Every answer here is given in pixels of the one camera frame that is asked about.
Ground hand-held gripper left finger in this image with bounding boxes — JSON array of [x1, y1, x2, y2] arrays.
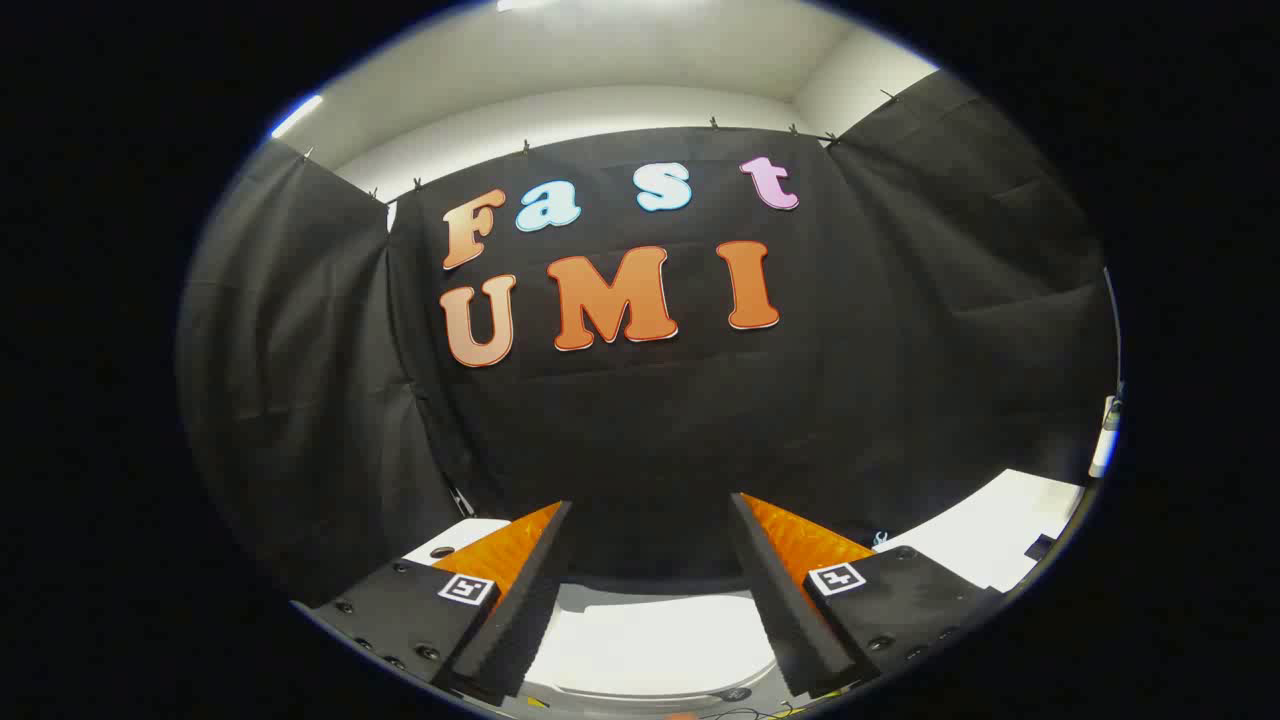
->
[[305, 500, 577, 709]]

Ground white toilet lid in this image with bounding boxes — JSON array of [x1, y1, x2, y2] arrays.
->
[[522, 590, 781, 701]]

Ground black backdrop cloth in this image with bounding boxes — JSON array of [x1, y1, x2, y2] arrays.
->
[[178, 72, 1119, 609]]

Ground white toilet tank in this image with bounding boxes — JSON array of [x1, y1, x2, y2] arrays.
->
[[405, 518, 753, 601]]

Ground white tube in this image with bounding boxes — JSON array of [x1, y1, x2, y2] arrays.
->
[[1089, 395, 1123, 479]]

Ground ceiling light strip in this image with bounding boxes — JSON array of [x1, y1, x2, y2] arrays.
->
[[270, 93, 326, 140]]

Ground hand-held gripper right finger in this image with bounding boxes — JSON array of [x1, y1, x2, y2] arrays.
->
[[728, 492, 1003, 701]]

